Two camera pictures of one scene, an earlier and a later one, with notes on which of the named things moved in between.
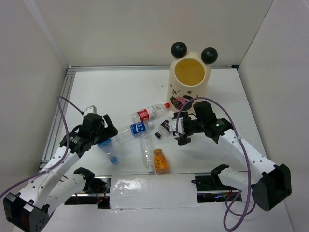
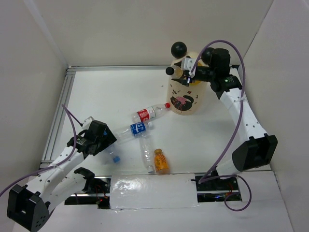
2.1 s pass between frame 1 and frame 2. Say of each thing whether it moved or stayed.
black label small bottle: moved
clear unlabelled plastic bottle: stayed
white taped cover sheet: stayed
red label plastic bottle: stayed
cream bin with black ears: stayed
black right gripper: moved
